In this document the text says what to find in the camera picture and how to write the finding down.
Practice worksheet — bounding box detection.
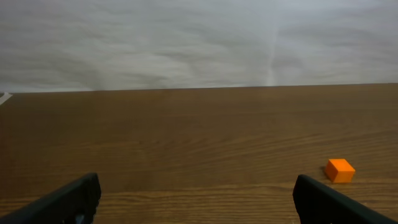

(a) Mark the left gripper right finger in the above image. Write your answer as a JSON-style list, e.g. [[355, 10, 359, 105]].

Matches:
[[292, 174, 398, 224]]

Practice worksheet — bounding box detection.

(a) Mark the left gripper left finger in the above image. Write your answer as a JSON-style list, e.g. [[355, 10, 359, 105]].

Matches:
[[0, 172, 102, 224]]

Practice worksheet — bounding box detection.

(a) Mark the orange cube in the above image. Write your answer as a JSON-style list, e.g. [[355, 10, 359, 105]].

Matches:
[[324, 158, 356, 184]]

